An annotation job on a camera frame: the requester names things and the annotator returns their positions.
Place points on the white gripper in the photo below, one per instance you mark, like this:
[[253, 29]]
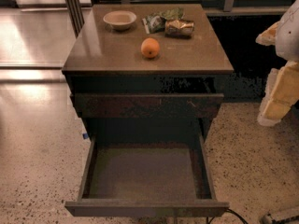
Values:
[[289, 37]]

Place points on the orange fruit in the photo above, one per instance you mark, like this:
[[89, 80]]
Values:
[[150, 48]]

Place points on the dark wooden drawer cabinet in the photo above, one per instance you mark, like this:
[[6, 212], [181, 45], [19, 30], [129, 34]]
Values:
[[108, 62]]

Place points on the closed top drawer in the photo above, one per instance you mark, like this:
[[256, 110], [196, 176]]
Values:
[[182, 105]]

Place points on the green snack bag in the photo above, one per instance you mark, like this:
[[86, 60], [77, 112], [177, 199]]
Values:
[[155, 22]]

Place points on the white power strip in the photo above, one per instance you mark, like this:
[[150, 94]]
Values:
[[287, 216]]

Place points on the white ceramic bowl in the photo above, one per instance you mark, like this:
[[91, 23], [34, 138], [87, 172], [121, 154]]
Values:
[[120, 20]]

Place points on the blue tape piece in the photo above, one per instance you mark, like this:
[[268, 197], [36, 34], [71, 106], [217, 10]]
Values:
[[85, 136]]

